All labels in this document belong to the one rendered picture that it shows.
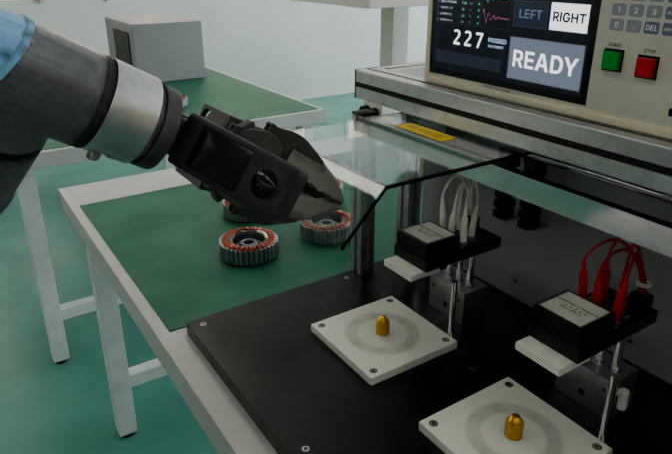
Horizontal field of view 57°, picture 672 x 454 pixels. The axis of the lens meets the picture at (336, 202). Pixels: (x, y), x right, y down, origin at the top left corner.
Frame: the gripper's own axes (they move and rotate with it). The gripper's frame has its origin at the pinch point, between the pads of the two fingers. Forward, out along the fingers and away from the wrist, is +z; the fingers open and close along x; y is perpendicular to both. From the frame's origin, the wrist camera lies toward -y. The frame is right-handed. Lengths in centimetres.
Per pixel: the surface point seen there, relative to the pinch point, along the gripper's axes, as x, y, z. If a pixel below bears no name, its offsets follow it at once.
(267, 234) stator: 15, 50, 28
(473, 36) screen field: -25.6, 10.5, 17.7
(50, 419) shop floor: 102, 121, 34
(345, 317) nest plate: 16.9, 17.3, 24.9
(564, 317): 1.3, -13.7, 24.4
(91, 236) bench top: 32, 76, 6
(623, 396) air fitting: 7.1, -17.7, 36.8
